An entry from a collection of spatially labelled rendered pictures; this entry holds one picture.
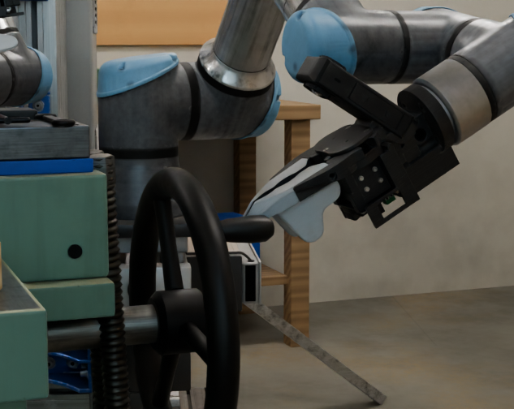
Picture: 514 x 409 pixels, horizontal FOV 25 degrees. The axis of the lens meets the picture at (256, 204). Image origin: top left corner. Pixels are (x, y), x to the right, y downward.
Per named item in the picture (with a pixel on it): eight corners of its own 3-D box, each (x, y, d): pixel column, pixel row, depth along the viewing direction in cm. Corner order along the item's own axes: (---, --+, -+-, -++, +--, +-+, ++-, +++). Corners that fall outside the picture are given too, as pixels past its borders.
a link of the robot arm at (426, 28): (365, 1, 125) (423, 16, 115) (454, 2, 130) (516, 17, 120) (359, 75, 127) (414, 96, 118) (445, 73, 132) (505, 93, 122)
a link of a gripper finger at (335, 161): (306, 204, 105) (384, 152, 107) (299, 190, 105) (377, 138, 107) (287, 197, 110) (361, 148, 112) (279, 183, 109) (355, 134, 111)
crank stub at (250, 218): (265, 228, 107) (274, 247, 106) (205, 232, 105) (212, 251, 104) (271, 208, 106) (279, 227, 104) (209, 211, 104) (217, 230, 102)
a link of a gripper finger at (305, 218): (279, 271, 107) (360, 216, 109) (248, 217, 105) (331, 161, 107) (267, 265, 110) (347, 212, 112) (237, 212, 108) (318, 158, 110)
